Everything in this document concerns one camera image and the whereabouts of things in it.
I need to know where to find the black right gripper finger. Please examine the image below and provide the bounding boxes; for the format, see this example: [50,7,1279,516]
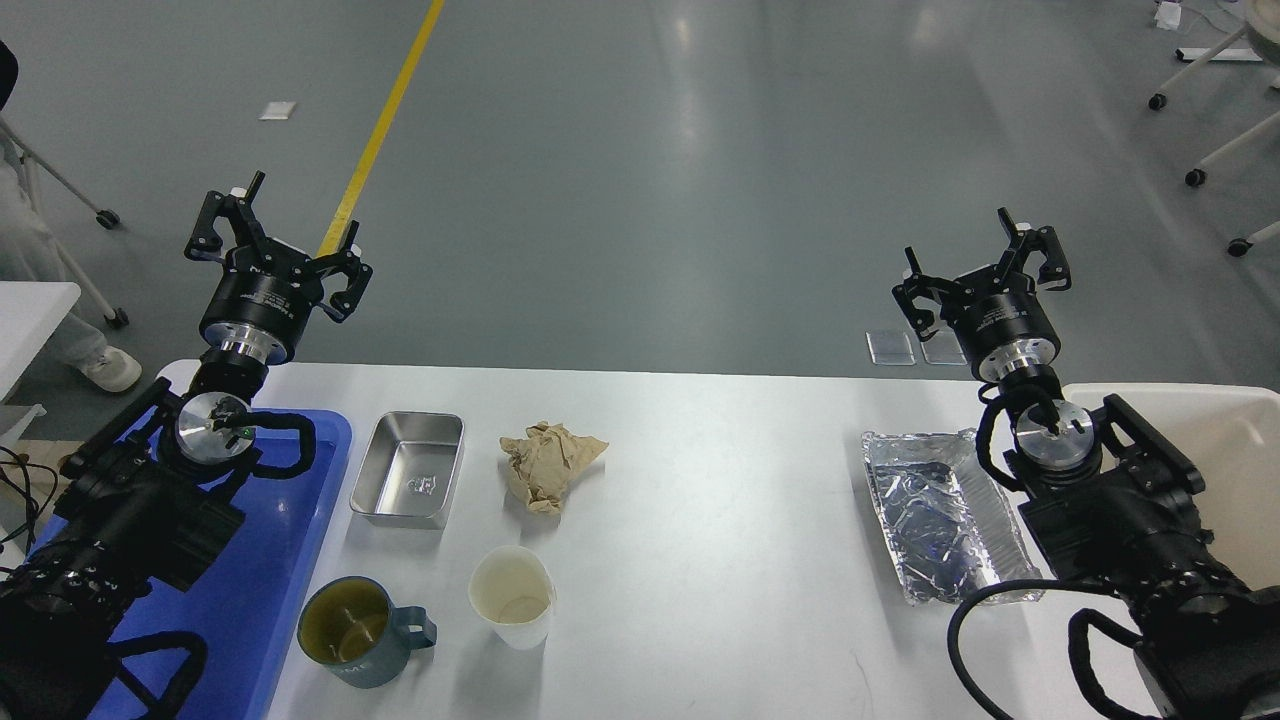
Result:
[996,208,1073,293]
[892,249,966,342]

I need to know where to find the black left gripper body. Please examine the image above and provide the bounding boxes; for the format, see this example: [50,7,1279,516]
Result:
[198,243,320,365]

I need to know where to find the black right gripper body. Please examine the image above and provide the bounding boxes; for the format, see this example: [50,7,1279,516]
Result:
[950,268,1061,383]

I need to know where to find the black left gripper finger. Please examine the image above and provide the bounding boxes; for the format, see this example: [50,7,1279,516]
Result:
[184,170,269,264]
[300,220,374,324]

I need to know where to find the stainless steel rectangular tin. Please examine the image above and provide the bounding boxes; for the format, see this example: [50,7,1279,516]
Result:
[349,411,465,530]

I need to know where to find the dark teal mug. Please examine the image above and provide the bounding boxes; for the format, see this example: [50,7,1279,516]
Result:
[294,577,438,689]

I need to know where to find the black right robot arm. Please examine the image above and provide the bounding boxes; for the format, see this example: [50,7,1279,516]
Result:
[892,209,1279,719]

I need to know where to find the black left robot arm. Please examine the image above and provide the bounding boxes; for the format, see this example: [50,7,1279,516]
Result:
[1,172,372,719]

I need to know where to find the clear floor plate right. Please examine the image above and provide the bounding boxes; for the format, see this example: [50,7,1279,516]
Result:
[922,331,968,366]

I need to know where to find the clear floor plate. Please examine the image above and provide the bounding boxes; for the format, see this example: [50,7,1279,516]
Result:
[922,331,968,366]
[865,331,916,366]

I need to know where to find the clear floor plate left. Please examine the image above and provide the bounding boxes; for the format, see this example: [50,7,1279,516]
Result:
[865,331,916,366]

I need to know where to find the grey wheeled stand leg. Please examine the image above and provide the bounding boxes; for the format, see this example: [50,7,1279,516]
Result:
[0,115,131,329]

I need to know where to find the white sneaker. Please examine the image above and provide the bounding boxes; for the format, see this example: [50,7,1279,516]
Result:
[77,346,142,395]

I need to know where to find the aluminium foil tray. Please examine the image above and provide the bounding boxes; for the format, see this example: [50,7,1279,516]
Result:
[861,428,1042,606]

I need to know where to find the white wheeled stand legs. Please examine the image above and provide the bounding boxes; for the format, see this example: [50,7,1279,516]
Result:
[1147,0,1280,258]

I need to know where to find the white side table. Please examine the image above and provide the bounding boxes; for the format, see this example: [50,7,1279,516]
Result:
[1,281,81,398]

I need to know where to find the white plastic bin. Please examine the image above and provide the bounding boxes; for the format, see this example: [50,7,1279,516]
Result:
[1064,383,1279,589]

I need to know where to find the crumpled brown paper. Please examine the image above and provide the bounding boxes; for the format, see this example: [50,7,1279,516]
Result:
[499,421,609,516]

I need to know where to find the blue plastic tray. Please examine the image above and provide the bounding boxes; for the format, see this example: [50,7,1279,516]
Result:
[87,411,349,719]

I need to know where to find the white paper cup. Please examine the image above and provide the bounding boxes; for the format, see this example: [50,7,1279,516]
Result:
[467,544,557,650]

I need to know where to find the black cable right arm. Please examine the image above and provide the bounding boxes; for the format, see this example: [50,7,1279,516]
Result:
[946,580,1151,720]

